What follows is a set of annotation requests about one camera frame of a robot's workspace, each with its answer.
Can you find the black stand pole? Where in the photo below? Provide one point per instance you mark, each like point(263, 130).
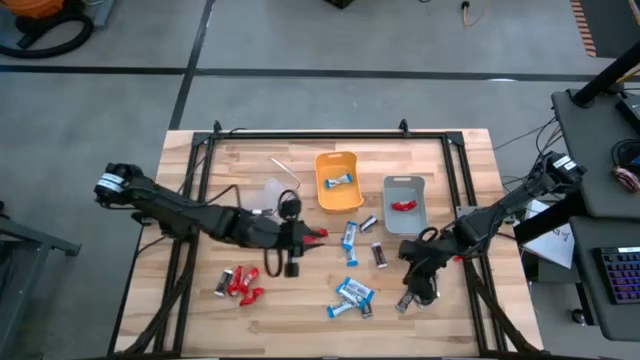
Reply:
point(605, 77)

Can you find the backlit black keyboard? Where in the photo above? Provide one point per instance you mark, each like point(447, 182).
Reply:
point(620, 275)

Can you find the dark mat striped edge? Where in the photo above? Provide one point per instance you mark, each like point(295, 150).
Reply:
point(612, 30)

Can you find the orange shop vacuum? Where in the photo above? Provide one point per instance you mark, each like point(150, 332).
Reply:
point(35, 6)

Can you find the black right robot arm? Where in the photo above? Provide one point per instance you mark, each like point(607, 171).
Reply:
point(500, 207)

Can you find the black caster wheel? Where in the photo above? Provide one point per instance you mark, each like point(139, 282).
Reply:
point(578, 316)

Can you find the black box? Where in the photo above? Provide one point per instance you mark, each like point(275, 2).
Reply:
point(340, 2)

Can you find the clear plastic bin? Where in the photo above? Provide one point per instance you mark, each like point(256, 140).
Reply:
point(272, 192)

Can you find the small red tag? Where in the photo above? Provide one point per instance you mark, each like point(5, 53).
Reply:
point(457, 258)

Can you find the black flat device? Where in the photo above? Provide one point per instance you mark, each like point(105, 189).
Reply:
point(631, 112)

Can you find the grey desk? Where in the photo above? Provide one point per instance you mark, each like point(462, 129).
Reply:
point(590, 310)
point(590, 140)

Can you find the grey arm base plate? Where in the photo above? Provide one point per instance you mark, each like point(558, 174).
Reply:
point(462, 210)

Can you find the white paper sheet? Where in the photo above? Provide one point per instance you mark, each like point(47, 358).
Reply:
point(555, 245)

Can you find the grey metal table frame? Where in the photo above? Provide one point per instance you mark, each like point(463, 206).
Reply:
point(35, 240)

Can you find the grey plastic basket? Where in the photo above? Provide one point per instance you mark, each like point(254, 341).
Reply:
point(405, 222)

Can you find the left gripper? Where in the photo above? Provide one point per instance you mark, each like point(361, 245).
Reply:
point(290, 240)

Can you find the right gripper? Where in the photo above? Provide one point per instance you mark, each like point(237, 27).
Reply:
point(422, 260)

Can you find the yellow plastic basket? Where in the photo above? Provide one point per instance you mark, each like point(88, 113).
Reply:
point(330, 200)

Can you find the black aluminium frame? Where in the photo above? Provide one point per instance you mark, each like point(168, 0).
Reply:
point(325, 135)

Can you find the black desk leg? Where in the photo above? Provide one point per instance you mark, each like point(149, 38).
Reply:
point(550, 220)

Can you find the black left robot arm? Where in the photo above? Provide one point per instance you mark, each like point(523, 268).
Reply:
point(170, 212)

